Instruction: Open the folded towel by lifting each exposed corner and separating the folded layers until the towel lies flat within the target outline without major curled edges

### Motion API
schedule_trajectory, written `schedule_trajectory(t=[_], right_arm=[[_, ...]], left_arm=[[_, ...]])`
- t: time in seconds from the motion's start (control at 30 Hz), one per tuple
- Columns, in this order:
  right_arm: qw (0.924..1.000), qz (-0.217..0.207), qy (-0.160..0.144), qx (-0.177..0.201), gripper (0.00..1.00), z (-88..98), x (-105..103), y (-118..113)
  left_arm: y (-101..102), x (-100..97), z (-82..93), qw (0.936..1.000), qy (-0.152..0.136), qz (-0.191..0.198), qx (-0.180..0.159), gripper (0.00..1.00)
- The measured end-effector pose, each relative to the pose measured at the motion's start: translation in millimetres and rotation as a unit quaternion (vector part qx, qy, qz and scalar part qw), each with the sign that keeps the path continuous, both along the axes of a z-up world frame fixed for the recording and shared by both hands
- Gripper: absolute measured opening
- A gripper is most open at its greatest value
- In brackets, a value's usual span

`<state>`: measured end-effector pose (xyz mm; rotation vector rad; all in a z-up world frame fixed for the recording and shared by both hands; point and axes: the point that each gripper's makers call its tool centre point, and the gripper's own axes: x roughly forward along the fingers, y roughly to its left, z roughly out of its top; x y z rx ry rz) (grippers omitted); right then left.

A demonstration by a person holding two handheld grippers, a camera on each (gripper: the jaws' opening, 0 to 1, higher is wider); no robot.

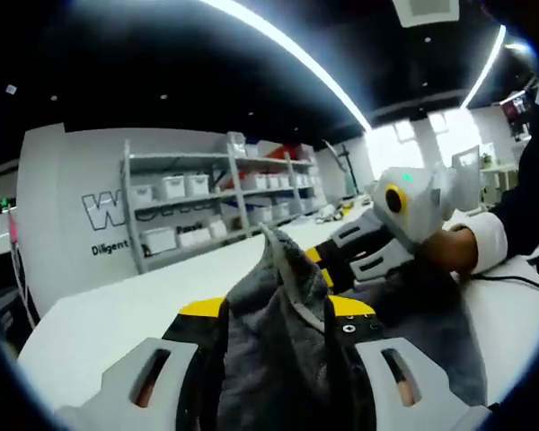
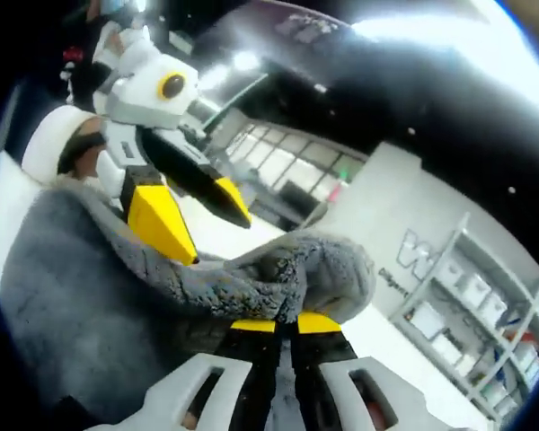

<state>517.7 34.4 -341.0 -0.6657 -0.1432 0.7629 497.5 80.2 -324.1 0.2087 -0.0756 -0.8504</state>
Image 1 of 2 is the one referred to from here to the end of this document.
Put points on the grey towel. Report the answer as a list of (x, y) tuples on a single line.
[(274, 350)]

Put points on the person's right hand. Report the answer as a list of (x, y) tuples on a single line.
[(449, 256)]

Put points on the black tripod stand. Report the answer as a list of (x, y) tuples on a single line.
[(346, 166)]

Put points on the rows of white storage bins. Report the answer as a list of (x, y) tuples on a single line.
[(233, 202)]

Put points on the grey metal shelf rack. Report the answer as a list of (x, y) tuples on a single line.
[(220, 197)]

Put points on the short ceiling light strip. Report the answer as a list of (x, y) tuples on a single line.
[(483, 67)]

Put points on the long ceiling light strip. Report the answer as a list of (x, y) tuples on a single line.
[(296, 54)]

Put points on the square ceiling air vent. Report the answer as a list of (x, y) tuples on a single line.
[(426, 11)]

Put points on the pink hanging tag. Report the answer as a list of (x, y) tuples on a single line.
[(13, 226)]

